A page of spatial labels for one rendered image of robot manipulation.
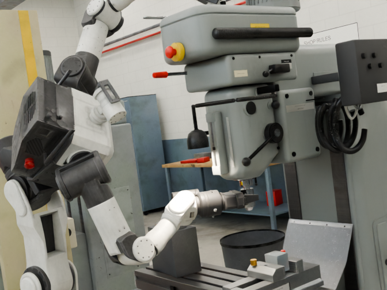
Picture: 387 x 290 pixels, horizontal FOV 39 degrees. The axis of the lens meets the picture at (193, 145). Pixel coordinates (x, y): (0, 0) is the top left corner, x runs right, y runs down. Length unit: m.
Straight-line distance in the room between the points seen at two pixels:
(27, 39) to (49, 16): 8.33
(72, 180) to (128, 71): 8.69
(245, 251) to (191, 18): 2.34
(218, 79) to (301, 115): 0.36
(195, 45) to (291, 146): 0.50
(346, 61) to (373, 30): 4.72
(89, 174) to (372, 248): 1.11
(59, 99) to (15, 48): 1.62
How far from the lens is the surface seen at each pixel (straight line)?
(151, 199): 9.30
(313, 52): 2.10
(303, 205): 2.29
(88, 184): 1.68
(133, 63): 10.17
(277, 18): 1.95
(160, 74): 1.86
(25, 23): 3.46
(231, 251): 3.87
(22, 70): 3.40
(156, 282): 2.37
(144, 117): 9.24
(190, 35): 1.76
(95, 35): 2.07
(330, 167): 2.17
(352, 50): 1.86
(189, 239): 2.27
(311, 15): 7.11
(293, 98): 1.97
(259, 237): 4.25
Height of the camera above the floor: 1.55
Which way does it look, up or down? 3 degrees down
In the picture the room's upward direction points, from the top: 7 degrees counter-clockwise
